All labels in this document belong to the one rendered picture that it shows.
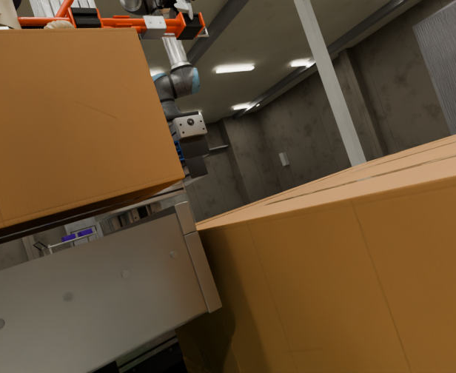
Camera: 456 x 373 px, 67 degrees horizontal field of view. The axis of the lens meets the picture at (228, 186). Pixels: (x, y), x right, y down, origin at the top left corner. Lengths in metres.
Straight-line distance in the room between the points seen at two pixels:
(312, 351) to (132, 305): 0.30
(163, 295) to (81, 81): 0.51
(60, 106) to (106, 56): 0.17
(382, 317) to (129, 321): 0.38
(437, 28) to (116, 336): 11.06
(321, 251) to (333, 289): 0.05
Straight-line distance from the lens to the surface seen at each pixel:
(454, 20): 11.16
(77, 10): 1.15
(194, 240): 0.66
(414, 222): 0.40
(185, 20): 1.29
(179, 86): 1.74
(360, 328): 0.52
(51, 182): 0.79
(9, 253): 12.36
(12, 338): 0.61
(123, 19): 1.20
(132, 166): 0.82
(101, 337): 0.62
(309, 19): 4.49
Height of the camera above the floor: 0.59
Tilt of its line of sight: 2 degrees up
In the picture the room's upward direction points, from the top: 19 degrees counter-clockwise
